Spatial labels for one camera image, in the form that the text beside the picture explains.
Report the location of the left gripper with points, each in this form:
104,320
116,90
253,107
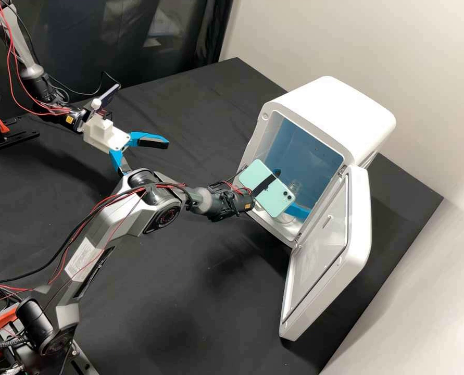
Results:
103,134

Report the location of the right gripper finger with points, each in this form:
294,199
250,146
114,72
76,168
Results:
297,211

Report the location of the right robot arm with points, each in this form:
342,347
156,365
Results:
110,222

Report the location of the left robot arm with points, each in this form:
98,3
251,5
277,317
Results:
30,66

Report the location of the clear flask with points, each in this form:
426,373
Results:
294,186

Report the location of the incubator door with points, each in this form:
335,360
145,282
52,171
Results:
333,250

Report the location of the white incubator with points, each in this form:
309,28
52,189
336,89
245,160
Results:
333,113

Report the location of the right wrist camera phone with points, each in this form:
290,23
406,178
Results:
269,187

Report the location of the wrist camera phone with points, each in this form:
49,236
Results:
110,95
269,187

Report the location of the left wrist camera phone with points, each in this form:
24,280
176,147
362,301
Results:
110,95

